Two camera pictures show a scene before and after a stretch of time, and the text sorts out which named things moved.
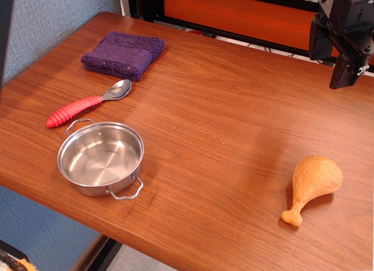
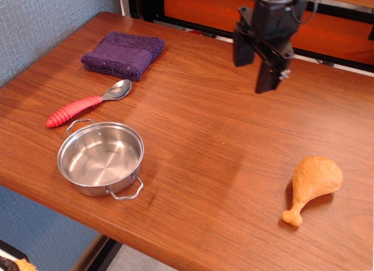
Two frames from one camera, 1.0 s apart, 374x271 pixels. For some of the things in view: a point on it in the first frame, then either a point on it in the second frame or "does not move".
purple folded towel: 124,55 does not move
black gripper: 349,19 to 272,23
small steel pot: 97,157 does not move
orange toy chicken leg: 312,176 does not move
